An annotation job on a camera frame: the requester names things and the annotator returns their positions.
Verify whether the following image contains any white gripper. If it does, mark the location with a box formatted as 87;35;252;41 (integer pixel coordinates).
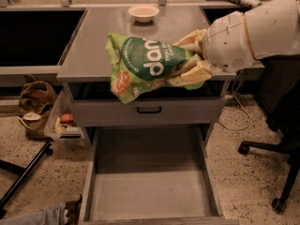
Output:
167;11;255;87

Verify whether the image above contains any green rice chip bag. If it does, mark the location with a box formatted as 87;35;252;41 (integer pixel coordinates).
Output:
105;33;194;104

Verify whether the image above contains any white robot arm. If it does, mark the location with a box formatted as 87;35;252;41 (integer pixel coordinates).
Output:
167;0;300;89

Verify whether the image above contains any grey drawer cabinet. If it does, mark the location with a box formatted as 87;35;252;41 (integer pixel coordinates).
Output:
57;6;235;140

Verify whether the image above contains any open grey middle drawer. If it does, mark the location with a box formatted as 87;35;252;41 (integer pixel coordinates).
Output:
79;126;240;225

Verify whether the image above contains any brown paper bag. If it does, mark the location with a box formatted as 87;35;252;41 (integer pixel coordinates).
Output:
19;74;57;140

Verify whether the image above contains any white bowl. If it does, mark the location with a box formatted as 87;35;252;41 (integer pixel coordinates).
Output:
127;5;159;23

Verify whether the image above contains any black office chair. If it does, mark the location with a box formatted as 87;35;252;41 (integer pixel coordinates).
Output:
238;54;300;214

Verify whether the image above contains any red apple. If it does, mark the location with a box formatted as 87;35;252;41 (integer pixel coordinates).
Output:
61;113;74;124

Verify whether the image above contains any clear plastic bin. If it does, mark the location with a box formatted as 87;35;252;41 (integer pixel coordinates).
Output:
44;90;85;147

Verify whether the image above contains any black metal stand leg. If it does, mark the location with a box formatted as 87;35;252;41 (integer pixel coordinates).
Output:
0;142;53;219

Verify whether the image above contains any brown shoe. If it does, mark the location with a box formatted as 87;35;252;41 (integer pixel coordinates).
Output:
64;196;83;225

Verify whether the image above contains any person's jeans leg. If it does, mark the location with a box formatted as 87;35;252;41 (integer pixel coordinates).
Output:
0;202;66;225

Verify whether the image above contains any white cable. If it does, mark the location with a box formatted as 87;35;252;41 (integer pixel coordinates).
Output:
218;70;252;132

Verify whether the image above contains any grey upper drawer with handle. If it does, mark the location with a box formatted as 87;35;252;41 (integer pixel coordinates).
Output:
65;82;225;127

